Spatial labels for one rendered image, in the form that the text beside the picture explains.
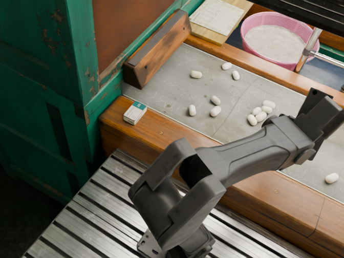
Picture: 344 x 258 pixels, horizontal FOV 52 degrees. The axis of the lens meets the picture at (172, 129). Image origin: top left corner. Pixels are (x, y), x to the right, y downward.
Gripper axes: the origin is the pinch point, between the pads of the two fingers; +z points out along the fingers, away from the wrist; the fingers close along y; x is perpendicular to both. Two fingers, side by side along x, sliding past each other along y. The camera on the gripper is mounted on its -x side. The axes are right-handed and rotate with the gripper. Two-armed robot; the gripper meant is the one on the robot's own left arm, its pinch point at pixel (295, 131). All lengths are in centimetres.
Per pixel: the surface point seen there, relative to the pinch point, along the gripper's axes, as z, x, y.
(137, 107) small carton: -2.5, 11.4, 37.8
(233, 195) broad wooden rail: -4.7, 19.6, 6.1
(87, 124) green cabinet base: -10, 19, 46
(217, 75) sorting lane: 21.6, -3.0, 26.4
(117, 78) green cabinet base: -3.0, 6.9, 45.7
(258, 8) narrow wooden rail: 51, -29, 28
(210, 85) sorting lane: 17.6, 0.4, 26.3
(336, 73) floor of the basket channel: 50, -19, -6
